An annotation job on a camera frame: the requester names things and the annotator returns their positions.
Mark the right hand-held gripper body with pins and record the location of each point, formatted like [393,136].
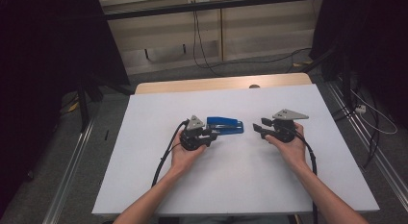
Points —
[284,129]

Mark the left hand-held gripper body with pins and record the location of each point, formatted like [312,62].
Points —
[192,139]

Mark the blue stapler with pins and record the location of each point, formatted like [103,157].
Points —
[229,124]

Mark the person's left hand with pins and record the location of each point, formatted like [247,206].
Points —
[183,160]

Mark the person's right hand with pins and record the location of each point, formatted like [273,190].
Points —
[293,152]

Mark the dark round table grommet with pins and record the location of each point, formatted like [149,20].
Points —
[254,86]

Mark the white table cover sheet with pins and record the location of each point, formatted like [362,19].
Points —
[224,185]

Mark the yellow floor tape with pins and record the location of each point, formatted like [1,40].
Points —
[303,63]
[73,107]

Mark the small black stick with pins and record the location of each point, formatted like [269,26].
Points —
[106,135]

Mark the person's grey trousers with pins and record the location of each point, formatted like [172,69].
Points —
[240,220]

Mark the beige wooden cabinet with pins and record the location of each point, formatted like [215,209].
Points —
[263,31]

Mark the black metal stand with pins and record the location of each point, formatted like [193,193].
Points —
[84,105]

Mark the black metal bar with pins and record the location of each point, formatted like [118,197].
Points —
[208,5]

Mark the black curtain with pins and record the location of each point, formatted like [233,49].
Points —
[378,41]
[38,57]

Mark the aluminium floor rail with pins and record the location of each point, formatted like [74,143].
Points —
[385,168]
[69,176]

